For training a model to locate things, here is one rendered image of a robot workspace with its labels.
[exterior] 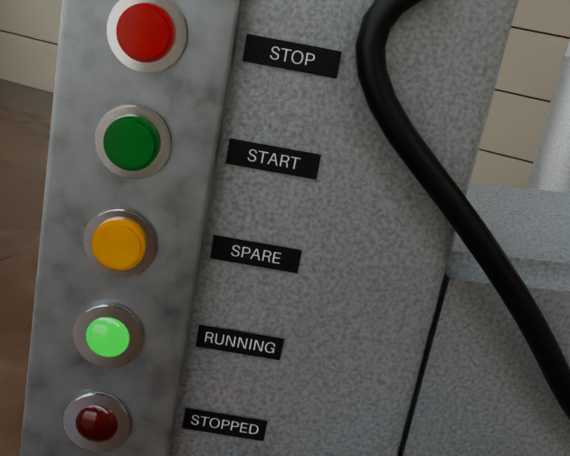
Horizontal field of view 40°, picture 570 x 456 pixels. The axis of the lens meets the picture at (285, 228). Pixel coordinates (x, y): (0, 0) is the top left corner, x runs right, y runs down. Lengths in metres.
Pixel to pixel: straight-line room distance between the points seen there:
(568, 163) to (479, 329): 0.74
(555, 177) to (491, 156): 5.50
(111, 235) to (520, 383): 0.24
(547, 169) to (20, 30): 7.78
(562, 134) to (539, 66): 5.40
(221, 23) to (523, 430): 0.28
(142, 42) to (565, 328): 0.27
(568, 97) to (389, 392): 0.81
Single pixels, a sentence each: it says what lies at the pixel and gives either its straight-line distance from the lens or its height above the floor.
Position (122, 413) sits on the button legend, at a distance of 0.43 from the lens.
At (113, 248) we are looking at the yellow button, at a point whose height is 1.37.
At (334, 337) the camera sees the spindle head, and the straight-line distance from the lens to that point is 0.42.
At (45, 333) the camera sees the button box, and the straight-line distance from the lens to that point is 0.42.
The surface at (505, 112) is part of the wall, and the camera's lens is 6.63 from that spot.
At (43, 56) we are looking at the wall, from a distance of 8.52.
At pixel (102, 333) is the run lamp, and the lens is 0.41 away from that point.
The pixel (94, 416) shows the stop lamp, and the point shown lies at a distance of 0.43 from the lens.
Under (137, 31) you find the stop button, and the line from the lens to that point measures 0.36.
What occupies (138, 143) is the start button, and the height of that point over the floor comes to 1.42.
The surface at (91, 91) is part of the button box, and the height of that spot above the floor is 1.44.
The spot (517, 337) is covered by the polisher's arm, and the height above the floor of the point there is 1.35.
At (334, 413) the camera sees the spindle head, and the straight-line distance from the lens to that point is 0.45.
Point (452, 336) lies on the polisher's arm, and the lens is 0.44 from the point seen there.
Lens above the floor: 1.51
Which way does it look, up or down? 17 degrees down
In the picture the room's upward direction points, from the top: 11 degrees clockwise
